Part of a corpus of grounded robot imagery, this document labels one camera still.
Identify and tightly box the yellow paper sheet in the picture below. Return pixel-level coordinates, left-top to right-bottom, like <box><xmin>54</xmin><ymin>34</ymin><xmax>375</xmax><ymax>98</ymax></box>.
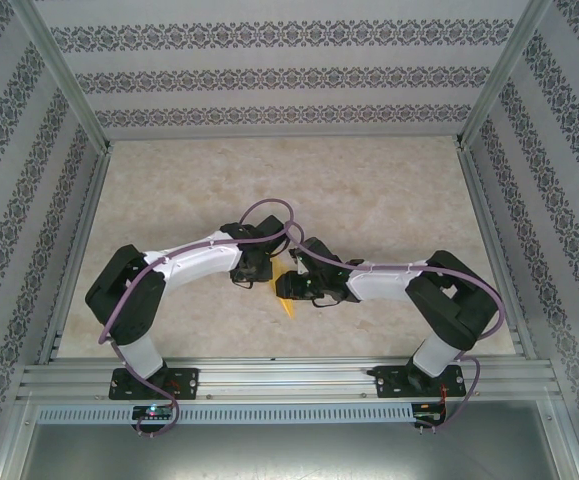
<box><xmin>270</xmin><ymin>256</ymin><xmax>300</xmax><ymax>320</ymax></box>

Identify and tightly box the grey metal sheet panel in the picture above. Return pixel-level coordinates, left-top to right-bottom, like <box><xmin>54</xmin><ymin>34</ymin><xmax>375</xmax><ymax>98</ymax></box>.
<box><xmin>18</xmin><ymin>422</ymin><xmax>578</xmax><ymax>480</ymax></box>

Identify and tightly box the aluminium mounting rail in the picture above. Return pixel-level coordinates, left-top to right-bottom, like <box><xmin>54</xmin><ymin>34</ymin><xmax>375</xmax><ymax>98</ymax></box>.
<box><xmin>16</xmin><ymin>355</ymin><xmax>563</xmax><ymax>402</ymax></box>

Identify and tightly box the slotted grey cable duct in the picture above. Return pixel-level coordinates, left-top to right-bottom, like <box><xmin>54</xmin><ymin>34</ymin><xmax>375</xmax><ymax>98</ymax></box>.
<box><xmin>36</xmin><ymin>402</ymin><xmax>416</xmax><ymax>425</ymax></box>

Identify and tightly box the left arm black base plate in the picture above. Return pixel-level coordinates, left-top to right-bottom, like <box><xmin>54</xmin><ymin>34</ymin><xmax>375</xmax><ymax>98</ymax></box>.
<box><xmin>108</xmin><ymin>367</ymin><xmax>201</xmax><ymax>402</ymax></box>

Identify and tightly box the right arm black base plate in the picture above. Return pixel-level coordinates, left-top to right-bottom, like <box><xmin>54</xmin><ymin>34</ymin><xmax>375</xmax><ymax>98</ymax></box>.
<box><xmin>372</xmin><ymin>364</ymin><xmax>465</xmax><ymax>400</ymax></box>

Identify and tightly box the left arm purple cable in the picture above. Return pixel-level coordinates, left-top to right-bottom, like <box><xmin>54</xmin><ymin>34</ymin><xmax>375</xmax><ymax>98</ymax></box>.
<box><xmin>97</xmin><ymin>197</ymin><xmax>306</xmax><ymax>440</ymax></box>

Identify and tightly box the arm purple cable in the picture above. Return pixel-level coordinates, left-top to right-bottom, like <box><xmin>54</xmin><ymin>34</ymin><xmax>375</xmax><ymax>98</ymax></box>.
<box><xmin>97</xmin><ymin>197</ymin><xmax>306</xmax><ymax>440</ymax></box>
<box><xmin>283</xmin><ymin>222</ymin><xmax>504</xmax><ymax>435</ymax></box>

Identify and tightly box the aluminium floor rail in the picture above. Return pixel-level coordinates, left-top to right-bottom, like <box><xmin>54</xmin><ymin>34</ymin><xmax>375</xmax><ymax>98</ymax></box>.
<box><xmin>456</xmin><ymin>147</ymin><xmax>540</xmax><ymax>361</ymax></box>
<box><xmin>36</xmin><ymin>147</ymin><xmax>115</xmax><ymax>366</ymax></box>

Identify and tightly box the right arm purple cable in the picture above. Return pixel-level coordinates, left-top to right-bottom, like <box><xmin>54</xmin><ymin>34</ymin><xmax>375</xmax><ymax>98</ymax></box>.
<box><xmin>283</xmin><ymin>222</ymin><xmax>504</xmax><ymax>435</ymax></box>

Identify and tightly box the aluminium frame post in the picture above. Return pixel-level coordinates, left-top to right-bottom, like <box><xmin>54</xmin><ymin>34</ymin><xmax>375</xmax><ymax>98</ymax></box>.
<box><xmin>13</xmin><ymin>0</ymin><xmax>115</xmax><ymax>154</ymax></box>
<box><xmin>453</xmin><ymin>0</ymin><xmax>555</xmax><ymax>151</ymax></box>

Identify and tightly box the aluminium frame beam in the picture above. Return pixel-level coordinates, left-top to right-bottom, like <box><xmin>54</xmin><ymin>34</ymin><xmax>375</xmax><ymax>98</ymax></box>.
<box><xmin>536</xmin><ymin>394</ymin><xmax>579</xmax><ymax>480</ymax></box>
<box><xmin>0</xmin><ymin>394</ymin><xmax>40</xmax><ymax>480</ymax></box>

